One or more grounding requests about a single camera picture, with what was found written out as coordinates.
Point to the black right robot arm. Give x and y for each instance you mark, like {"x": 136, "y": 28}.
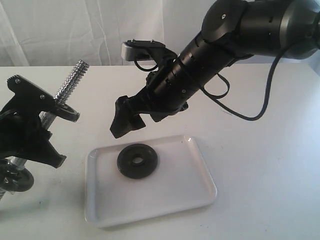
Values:
{"x": 231, "y": 31}

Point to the white rectangular tray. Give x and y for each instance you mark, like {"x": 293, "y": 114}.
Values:
{"x": 180, "y": 182}

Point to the white backdrop curtain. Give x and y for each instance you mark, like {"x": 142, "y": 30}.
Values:
{"x": 61, "y": 32}

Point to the chrome threaded dumbbell bar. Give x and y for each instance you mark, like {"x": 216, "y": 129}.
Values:
{"x": 47, "y": 118}

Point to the black weight plate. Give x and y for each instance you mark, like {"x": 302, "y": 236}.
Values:
{"x": 137, "y": 161}

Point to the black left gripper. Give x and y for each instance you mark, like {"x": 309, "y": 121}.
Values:
{"x": 22, "y": 136}

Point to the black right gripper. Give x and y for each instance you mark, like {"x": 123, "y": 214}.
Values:
{"x": 165, "y": 94}

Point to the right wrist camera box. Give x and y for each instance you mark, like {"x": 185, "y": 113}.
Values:
{"x": 139, "y": 49}

